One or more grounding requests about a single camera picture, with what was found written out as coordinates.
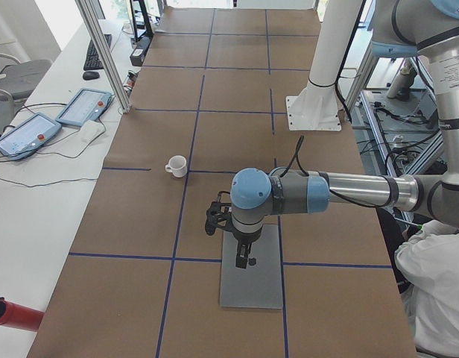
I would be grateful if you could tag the black computer mouse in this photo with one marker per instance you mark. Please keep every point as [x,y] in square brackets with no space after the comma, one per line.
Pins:
[90,75]

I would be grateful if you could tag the near blue teach pendant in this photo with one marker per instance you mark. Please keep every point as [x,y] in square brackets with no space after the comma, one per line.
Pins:
[28,137]

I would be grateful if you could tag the white bottle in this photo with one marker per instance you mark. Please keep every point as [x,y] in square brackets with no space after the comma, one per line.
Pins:
[400,87]

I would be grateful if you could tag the person in white coat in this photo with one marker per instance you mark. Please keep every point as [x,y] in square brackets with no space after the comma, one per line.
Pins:
[429,261]

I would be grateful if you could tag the aluminium frame post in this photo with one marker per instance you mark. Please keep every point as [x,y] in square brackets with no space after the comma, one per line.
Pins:
[91,22]

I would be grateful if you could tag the grey office chair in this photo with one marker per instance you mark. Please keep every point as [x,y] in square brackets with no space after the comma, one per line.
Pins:
[17,81]

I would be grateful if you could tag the black keyboard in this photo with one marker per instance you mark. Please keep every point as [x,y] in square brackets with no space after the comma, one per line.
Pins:
[92,60]

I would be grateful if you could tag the white folded cloth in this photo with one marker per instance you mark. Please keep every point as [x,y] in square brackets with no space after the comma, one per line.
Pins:
[90,131]

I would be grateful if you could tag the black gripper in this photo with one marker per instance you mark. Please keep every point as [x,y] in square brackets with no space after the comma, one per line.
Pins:
[245,239]

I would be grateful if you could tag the far blue teach pendant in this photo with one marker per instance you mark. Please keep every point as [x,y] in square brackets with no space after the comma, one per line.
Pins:
[86,105]

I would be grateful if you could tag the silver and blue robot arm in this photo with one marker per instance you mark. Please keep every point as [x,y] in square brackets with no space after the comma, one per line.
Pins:
[400,29]

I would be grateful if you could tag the red cylinder tube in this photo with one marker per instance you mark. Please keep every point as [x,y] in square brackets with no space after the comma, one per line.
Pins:
[19,317]

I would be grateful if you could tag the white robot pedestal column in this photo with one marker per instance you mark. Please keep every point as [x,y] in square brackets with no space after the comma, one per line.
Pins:
[316,107]

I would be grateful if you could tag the brown paper table cover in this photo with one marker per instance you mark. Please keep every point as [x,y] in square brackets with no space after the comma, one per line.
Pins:
[142,278]

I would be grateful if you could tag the blue teach pendant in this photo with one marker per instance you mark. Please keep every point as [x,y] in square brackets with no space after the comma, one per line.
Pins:
[86,105]
[28,137]

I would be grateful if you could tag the black box device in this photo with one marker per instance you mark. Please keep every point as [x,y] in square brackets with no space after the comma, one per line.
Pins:
[137,56]

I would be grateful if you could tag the white ceramic cup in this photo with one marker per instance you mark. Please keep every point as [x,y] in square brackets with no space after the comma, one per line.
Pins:
[177,166]

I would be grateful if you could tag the aluminium equipment rack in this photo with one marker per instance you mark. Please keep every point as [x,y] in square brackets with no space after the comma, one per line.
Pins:
[394,137]

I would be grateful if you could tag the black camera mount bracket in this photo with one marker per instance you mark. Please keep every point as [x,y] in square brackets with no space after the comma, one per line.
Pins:
[218,216]

